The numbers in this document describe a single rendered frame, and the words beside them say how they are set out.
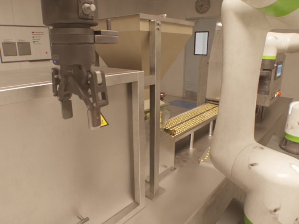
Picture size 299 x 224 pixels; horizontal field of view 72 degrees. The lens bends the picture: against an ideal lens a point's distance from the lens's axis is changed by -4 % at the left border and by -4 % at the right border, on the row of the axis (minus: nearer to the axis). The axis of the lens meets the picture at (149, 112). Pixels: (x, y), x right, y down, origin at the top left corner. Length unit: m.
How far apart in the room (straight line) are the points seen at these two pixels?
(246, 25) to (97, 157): 0.54
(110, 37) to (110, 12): 5.28
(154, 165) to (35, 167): 0.48
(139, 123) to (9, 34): 3.99
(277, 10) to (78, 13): 0.32
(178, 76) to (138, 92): 5.59
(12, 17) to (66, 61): 4.24
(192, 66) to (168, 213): 5.32
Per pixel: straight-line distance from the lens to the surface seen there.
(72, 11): 0.37
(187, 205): 0.95
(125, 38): 0.82
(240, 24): 0.57
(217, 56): 1.78
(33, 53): 4.66
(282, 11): 0.44
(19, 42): 4.57
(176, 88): 6.35
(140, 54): 0.81
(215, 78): 1.78
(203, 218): 1.07
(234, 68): 0.58
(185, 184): 1.06
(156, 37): 0.77
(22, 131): 0.55
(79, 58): 0.37
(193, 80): 6.02
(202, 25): 5.89
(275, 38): 1.30
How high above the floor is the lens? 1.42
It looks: 17 degrees down
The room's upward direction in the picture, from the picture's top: straight up
